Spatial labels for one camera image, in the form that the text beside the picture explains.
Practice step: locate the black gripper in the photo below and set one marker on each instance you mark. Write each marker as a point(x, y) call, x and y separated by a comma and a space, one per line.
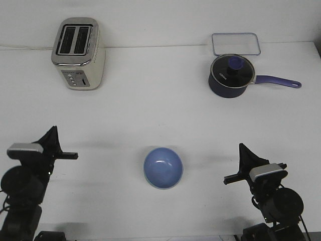
point(265, 186)
point(42, 164)

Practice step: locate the blue bowl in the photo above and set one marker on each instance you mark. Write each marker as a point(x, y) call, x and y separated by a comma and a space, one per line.
point(163, 167)

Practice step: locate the green bowl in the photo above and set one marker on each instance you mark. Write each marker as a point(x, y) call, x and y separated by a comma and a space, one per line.
point(163, 188)

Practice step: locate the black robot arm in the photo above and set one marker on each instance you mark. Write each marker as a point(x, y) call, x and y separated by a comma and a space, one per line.
point(25, 186)
point(281, 207)

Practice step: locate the dark blue saucepan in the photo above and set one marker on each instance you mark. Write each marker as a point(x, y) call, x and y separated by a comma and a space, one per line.
point(258, 79)

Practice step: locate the glass pot lid blue knob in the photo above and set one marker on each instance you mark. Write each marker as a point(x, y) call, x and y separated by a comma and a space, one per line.
point(232, 71)

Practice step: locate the cream and chrome toaster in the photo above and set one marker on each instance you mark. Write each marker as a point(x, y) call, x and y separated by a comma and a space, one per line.
point(78, 53)

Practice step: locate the clear rectangular container lid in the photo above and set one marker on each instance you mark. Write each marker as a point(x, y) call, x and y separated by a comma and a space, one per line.
point(235, 43)

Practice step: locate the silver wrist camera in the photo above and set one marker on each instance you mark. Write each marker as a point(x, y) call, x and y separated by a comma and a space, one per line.
point(264, 170)
point(24, 150)

